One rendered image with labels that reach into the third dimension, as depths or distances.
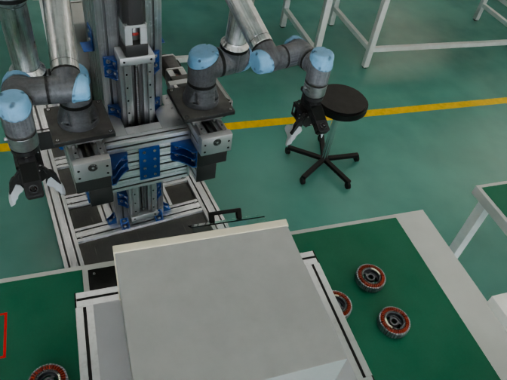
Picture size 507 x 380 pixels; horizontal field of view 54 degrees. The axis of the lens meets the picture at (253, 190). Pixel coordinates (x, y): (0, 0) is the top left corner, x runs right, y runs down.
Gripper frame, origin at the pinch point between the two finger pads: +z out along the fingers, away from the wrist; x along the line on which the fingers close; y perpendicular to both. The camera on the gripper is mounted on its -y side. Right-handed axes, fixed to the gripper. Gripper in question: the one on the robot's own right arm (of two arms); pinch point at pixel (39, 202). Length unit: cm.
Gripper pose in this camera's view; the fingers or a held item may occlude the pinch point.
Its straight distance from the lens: 156.5
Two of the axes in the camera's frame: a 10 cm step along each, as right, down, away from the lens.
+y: -4.2, -6.8, 6.0
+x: -9.0, 2.3, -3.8
